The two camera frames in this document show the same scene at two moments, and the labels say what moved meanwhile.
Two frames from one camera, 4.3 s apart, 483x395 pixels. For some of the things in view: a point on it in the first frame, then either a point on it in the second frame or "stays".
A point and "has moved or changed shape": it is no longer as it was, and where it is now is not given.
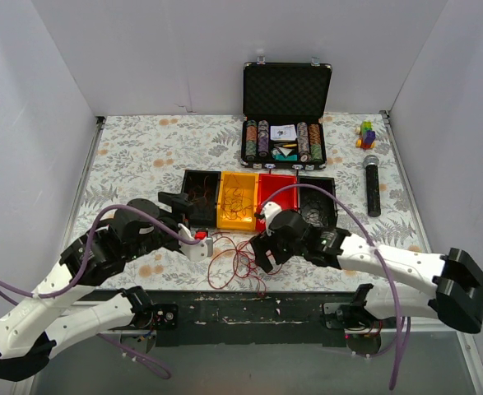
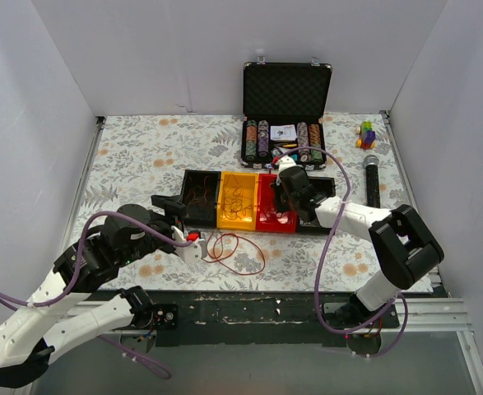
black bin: [202, 188] stays
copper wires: [198, 193] stays
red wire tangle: [239, 262] has moved or changed shape
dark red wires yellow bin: [234, 204] stays
